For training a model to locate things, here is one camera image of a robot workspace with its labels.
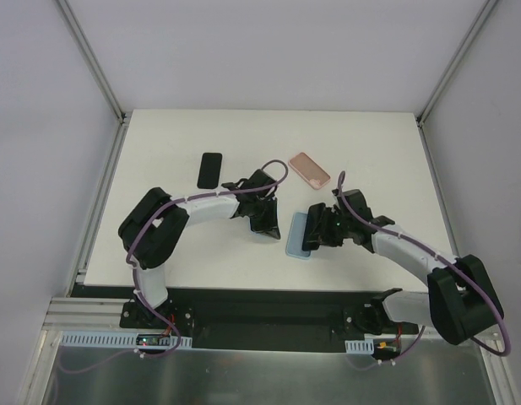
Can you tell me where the black phone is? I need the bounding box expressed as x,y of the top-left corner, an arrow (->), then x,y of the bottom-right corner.
197,152 -> 223,190
303,202 -> 326,236

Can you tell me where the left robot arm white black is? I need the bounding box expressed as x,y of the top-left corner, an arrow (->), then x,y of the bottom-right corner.
118,169 -> 280,328

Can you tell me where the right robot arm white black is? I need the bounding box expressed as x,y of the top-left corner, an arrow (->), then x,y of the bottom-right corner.
301,189 -> 506,345

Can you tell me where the pink phone case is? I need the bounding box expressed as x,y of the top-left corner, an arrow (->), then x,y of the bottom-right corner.
288,152 -> 331,190

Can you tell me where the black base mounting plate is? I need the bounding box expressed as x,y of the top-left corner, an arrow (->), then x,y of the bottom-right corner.
73,285 -> 420,353

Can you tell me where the right white cable duct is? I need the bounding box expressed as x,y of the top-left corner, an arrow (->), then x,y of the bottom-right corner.
344,337 -> 401,355

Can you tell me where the white cable duct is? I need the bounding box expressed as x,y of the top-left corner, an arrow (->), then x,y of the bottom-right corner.
344,337 -> 401,355
61,331 -> 177,350

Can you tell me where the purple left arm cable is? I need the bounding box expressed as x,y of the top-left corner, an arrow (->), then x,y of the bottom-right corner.
57,159 -> 290,375

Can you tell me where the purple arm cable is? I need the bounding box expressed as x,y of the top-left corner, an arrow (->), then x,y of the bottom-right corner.
335,170 -> 513,371
57,159 -> 290,375

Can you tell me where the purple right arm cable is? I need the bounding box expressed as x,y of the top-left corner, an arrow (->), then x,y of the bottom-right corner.
335,170 -> 513,371

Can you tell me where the left aluminium frame post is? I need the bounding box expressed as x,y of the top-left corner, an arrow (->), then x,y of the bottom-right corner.
52,0 -> 133,126

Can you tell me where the aluminium frame post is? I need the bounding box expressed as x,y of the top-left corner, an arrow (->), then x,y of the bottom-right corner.
415,0 -> 502,126
52,0 -> 133,126

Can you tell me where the aluminium front rail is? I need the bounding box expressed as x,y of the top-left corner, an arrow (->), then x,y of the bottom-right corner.
42,295 -> 497,338

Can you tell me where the left white cable duct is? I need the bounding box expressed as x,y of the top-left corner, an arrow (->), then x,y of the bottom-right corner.
61,331 -> 177,350

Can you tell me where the right aluminium frame post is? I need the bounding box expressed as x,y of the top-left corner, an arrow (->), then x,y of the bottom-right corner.
415,0 -> 502,126

